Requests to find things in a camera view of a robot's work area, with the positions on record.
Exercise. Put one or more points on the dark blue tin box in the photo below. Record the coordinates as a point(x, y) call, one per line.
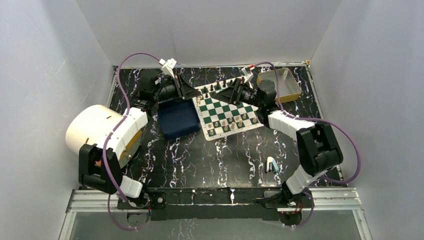
point(178, 118)

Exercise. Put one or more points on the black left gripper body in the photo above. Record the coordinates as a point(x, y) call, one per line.
point(172, 90)

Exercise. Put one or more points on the green white chess board mat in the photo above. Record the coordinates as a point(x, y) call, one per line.
point(212, 110)

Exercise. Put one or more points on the small white blue stapler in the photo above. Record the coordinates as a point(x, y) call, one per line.
point(271, 165)

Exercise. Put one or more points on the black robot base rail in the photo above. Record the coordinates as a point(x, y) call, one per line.
point(261, 203)

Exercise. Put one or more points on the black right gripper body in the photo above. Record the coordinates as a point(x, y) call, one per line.
point(245, 95)

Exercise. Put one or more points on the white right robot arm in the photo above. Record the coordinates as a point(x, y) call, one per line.
point(318, 148)

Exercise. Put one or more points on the white orange cylindrical appliance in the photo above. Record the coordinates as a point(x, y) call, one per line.
point(94, 124)

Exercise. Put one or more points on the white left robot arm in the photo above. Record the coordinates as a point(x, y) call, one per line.
point(106, 137)

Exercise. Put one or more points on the gold tin box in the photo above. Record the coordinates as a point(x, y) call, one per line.
point(288, 87)

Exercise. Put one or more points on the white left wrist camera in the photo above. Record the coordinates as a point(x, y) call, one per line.
point(167, 67)

